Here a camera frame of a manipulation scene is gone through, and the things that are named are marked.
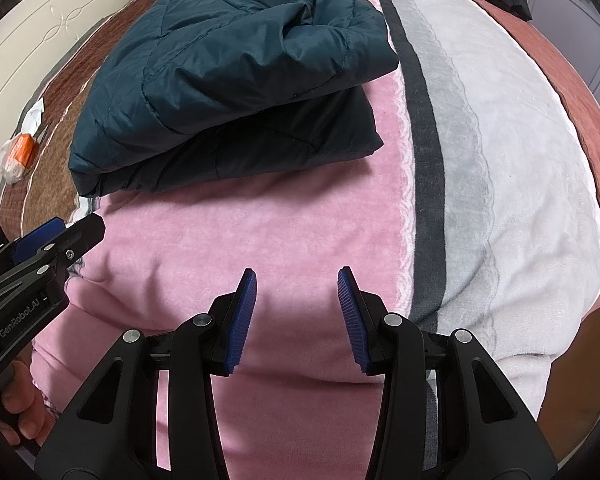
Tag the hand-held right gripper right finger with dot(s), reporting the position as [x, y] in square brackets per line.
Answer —
[352, 320]

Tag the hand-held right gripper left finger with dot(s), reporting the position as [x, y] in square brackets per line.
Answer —
[240, 320]

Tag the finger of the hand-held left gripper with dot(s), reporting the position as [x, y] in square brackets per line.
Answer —
[35, 240]
[82, 237]

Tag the teal puffer jacket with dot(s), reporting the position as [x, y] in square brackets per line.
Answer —
[220, 75]

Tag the person's left hand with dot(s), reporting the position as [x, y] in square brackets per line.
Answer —
[25, 405]

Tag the orange packet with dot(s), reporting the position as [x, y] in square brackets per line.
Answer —
[22, 152]

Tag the striped plush blanket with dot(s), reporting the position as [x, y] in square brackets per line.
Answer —
[330, 210]

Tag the brown quilted bedspread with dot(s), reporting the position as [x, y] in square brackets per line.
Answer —
[60, 100]

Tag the cream headboard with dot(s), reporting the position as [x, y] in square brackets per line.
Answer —
[30, 45]

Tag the white wardrobe door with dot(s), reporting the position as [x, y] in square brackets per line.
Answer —
[580, 20]

